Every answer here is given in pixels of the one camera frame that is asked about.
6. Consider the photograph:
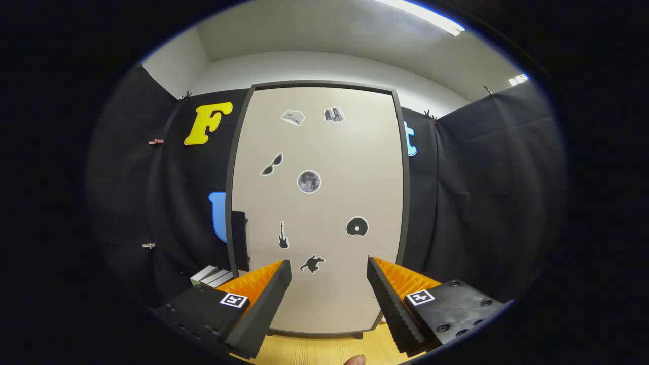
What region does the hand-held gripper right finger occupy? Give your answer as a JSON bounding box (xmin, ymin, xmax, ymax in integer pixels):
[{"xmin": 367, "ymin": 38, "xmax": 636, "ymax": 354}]
[{"xmin": 366, "ymin": 256, "xmax": 510, "ymax": 358}]

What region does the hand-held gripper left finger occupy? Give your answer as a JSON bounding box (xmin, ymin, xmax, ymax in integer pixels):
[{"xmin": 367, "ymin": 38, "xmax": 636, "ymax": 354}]
[{"xmin": 152, "ymin": 260, "xmax": 293, "ymax": 360}]

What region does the black door handle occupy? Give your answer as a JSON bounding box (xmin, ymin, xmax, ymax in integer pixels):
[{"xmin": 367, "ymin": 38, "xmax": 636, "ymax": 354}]
[{"xmin": 232, "ymin": 210, "xmax": 250, "ymax": 272}]

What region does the green book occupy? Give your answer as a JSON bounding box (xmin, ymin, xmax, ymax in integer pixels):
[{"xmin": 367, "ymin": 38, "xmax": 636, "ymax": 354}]
[{"xmin": 190, "ymin": 265, "xmax": 219, "ymax": 287}]

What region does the black backdrop cloth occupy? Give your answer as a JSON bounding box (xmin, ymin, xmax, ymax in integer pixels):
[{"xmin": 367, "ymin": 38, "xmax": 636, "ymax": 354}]
[{"xmin": 86, "ymin": 66, "xmax": 566, "ymax": 315}]

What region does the dark grey cabinet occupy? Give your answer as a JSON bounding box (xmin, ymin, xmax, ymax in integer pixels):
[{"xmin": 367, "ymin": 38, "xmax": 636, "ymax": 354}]
[{"xmin": 226, "ymin": 80, "xmax": 410, "ymax": 340}]

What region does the ceiling light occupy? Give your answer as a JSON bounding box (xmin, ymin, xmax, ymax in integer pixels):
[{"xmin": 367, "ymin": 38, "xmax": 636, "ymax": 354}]
[{"xmin": 375, "ymin": 0, "xmax": 466, "ymax": 37}]

